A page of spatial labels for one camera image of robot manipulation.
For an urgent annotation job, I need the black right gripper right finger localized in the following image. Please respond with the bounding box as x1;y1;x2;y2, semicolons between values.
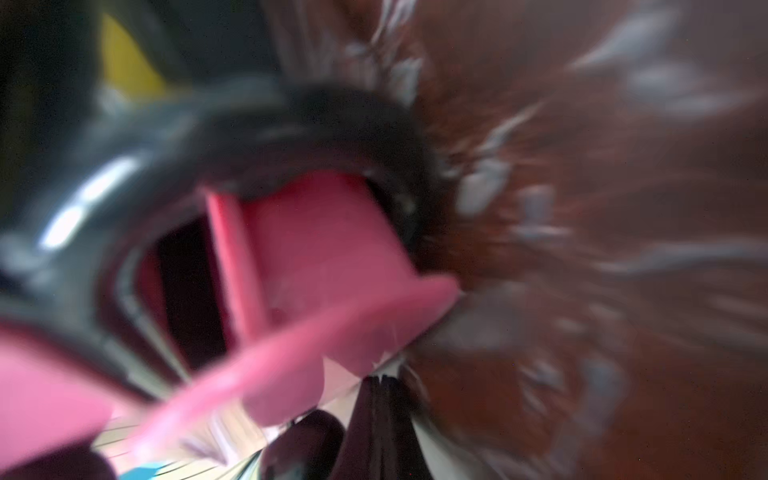
379;376;433;480

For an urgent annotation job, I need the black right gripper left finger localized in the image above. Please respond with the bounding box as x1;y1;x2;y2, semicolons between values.
329;377;379;480

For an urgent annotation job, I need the pink bottom drawer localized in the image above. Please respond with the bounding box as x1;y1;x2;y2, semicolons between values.
132;173;459;461

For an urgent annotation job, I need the black drawer cabinet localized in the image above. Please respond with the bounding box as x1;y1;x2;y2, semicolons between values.
0;0;439;403

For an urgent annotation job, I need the black bottom drawer knob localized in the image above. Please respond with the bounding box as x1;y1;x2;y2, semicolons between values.
257;410;345;480

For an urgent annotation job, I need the yellow black toolbox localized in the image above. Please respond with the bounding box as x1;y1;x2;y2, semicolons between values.
100;13;168;101

